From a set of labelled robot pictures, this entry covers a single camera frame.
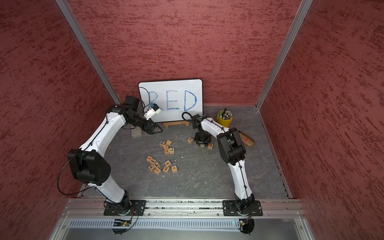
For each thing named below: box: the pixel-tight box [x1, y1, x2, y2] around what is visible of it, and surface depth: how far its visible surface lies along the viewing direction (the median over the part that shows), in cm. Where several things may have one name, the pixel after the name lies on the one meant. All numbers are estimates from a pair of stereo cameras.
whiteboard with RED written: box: [139, 79, 203, 122], surface depth 99 cm
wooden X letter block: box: [171, 165, 178, 174], surface depth 87 cm
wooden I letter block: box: [153, 167, 161, 175], surface depth 86 cm
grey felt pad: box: [131, 126, 142, 138], surface depth 102 cm
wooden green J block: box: [169, 147, 175, 155], surface depth 94 cm
